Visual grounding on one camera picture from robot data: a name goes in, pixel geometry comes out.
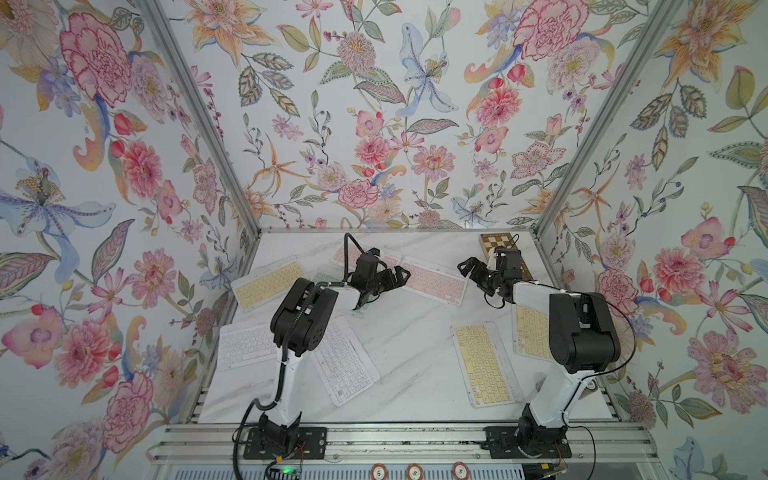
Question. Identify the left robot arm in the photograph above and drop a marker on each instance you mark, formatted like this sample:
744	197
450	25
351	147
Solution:
300	322

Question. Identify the mint green keyboard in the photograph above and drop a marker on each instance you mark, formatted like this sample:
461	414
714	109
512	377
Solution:
348	297

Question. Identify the aluminium frame post left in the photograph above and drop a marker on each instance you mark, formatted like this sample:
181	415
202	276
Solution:
162	33

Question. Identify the aluminium frame post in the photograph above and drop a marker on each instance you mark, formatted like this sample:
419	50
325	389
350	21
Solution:
162	33
640	54

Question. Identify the white keyboard left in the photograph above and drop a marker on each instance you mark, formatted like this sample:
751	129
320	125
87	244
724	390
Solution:
242	345

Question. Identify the white keyboard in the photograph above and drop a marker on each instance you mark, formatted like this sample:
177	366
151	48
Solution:
345	368
242	345

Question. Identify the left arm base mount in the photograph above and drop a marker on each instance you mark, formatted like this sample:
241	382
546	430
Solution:
266	440

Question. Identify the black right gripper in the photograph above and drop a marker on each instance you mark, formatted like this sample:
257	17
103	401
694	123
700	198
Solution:
471	264

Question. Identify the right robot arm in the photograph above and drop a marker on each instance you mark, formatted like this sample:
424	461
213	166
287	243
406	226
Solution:
582	337

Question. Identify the aluminium front rail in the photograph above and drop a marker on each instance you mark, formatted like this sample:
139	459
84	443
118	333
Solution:
431	442

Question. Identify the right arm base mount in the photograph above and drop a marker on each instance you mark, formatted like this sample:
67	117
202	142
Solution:
527	440

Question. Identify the pink keyboard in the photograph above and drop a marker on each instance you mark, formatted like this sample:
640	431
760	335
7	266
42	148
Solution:
434	282
350	256

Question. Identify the wooden chessboard box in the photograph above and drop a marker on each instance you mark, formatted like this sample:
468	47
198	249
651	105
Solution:
501	251

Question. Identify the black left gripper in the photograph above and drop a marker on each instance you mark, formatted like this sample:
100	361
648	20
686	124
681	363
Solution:
389	283

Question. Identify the yellow keyboard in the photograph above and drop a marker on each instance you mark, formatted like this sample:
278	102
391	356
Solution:
266	283
486	369
531	333

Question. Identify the aluminium frame post right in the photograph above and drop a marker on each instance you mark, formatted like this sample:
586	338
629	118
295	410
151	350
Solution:
640	54

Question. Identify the white keyboard centre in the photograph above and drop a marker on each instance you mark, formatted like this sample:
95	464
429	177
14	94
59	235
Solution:
345	368

